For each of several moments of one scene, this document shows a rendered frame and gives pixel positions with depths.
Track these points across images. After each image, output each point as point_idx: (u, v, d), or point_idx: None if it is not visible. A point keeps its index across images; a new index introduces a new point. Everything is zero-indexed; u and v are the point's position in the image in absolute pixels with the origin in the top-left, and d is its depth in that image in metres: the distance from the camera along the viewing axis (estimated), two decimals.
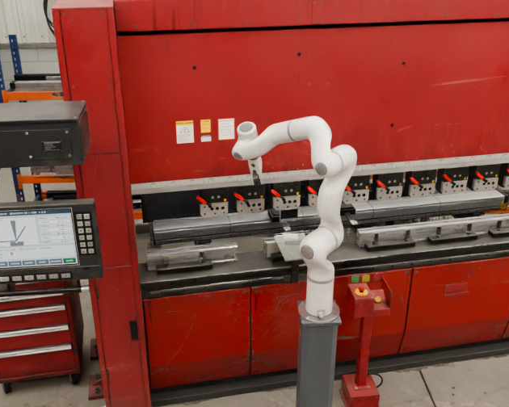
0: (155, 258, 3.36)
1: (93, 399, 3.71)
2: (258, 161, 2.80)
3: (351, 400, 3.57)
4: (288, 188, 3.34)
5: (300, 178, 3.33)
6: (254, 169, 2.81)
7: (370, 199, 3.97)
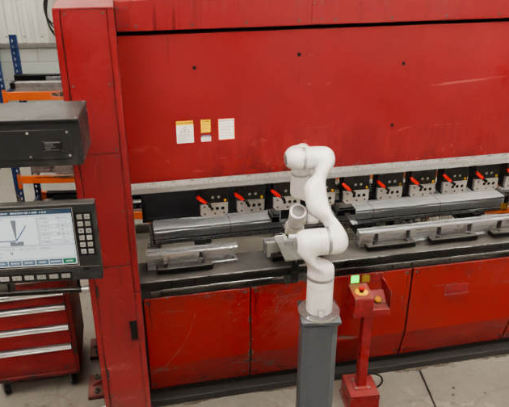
0: (155, 258, 3.36)
1: (93, 399, 3.71)
2: None
3: (351, 400, 3.57)
4: (288, 188, 3.34)
5: None
6: (304, 227, 3.27)
7: (370, 199, 3.97)
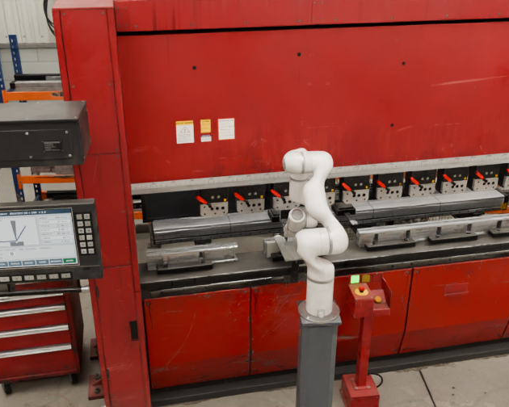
0: (155, 258, 3.36)
1: (93, 399, 3.71)
2: None
3: (351, 400, 3.57)
4: (288, 188, 3.34)
5: None
6: None
7: (370, 199, 3.97)
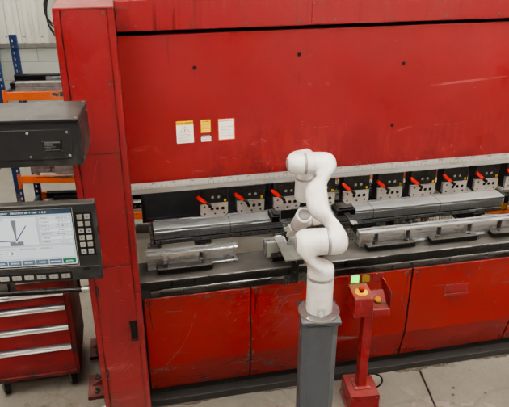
0: (155, 258, 3.36)
1: (93, 399, 3.71)
2: None
3: (351, 400, 3.57)
4: (288, 188, 3.34)
5: None
6: None
7: (370, 199, 3.97)
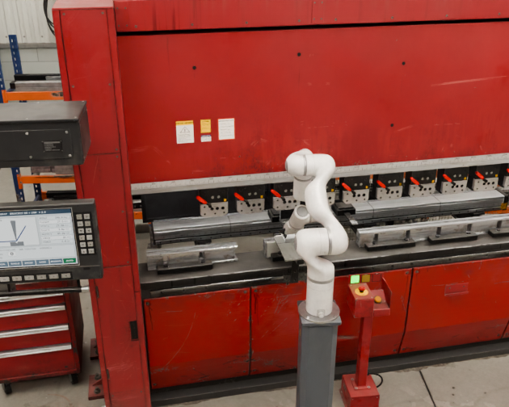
0: (155, 258, 3.36)
1: (93, 399, 3.71)
2: None
3: (351, 400, 3.57)
4: (288, 188, 3.34)
5: None
6: None
7: (370, 199, 3.97)
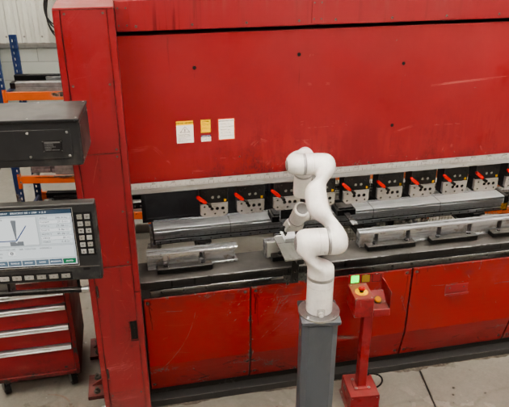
0: (155, 258, 3.36)
1: (93, 399, 3.71)
2: None
3: (351, 400, 3.57)
4: (288, 188, 3.34)
5: None
6: None
7: (370, 199, 3.97)
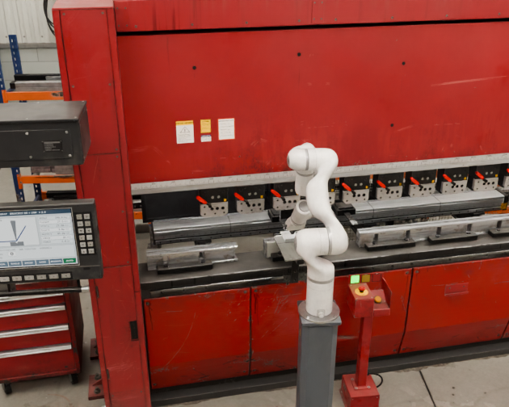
0: (155, 258, 3.36)
1: (93, 399, 3.71)
2: None
3: (351, 400, 3.57)
4: (288, 188, 3.34)
5: None
6: None
7: (370, 199, 3.97)
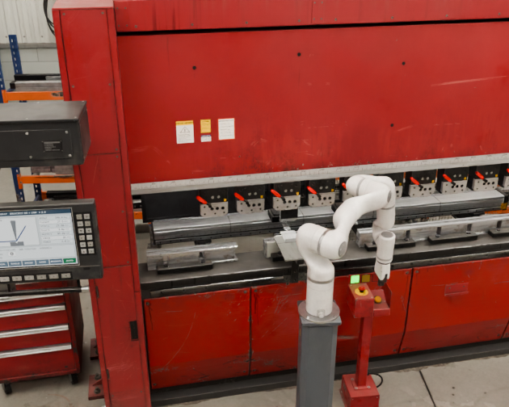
0: (155, 258, 3.36)
1: (93, 399, 3.71)
2: (376, 261, 3.28)
3: (351, 400, 3.57)
4: (288, 188, 3.34)
5: (300, 178, 3.33)
6: None
7: None
